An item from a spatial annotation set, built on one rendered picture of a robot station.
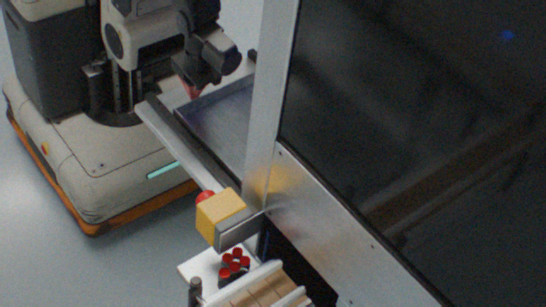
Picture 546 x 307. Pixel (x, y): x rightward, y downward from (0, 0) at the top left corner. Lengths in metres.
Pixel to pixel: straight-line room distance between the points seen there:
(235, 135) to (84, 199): 0.82
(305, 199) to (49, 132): 1.42
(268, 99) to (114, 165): 1.26
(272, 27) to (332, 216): 0.29
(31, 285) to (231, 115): 1.06
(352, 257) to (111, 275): 1.39
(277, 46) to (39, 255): 1.59
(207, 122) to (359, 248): 0.62
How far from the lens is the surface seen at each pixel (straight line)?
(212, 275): 1.28
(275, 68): 0.97
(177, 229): 2.41
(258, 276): 1.18
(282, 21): 0.92
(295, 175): 1.05
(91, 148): 2.28
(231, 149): 1.46
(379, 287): 1.02
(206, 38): 1.34
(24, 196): 2.55
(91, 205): 2.20
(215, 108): 1.54
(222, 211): 1.17
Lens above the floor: 1.97
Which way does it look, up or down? 48 degrees down
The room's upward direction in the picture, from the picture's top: 9 degrees clockwise
